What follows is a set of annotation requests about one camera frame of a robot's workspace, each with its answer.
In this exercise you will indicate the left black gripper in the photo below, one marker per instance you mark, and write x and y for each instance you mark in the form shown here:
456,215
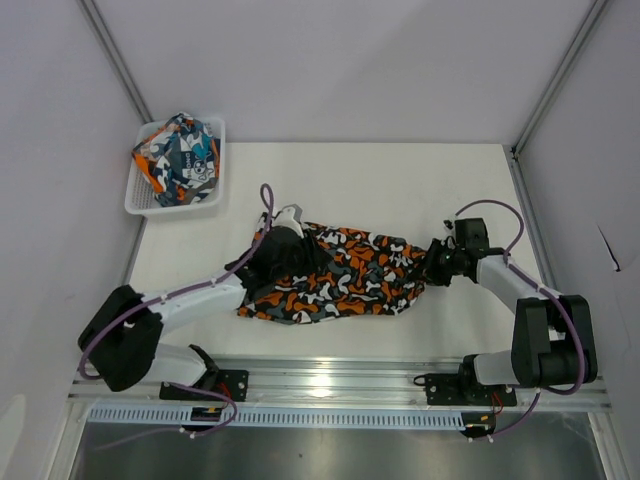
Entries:
310,255

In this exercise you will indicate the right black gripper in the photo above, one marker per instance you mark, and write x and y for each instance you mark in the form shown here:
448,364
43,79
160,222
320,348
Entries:
432,265

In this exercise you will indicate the orange black camo shorts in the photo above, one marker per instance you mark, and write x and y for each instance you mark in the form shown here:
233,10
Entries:
357,272

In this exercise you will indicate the blue orange patterned shorts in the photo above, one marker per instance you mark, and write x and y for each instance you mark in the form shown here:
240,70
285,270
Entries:
181,160

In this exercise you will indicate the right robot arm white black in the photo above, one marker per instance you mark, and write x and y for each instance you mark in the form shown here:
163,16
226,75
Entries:
552,346

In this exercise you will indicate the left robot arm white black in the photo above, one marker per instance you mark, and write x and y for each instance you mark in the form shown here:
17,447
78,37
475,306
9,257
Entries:
122,346

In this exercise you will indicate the white plastic basket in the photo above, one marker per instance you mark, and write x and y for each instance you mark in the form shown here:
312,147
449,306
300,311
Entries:
139,199

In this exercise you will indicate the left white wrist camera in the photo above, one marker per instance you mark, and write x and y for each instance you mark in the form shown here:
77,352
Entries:
290,217

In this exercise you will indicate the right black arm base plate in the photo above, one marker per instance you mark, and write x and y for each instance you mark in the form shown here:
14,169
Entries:
442,389

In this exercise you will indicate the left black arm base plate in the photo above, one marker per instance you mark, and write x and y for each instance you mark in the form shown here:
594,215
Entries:
232,384

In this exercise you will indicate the aluminium mounting rail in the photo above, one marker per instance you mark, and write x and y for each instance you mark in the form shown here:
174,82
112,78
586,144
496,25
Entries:
325,382

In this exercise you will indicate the right aluminium frame post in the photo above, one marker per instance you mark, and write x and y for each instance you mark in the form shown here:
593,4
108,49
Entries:
576,47

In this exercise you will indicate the aluminium frame post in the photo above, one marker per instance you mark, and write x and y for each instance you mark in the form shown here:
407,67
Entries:
115,58
576,47

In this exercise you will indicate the white slotted cable duct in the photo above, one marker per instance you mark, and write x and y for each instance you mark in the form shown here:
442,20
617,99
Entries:
251,416

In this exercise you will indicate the left aluminium frame post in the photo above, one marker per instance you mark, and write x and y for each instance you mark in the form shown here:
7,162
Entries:
115,58

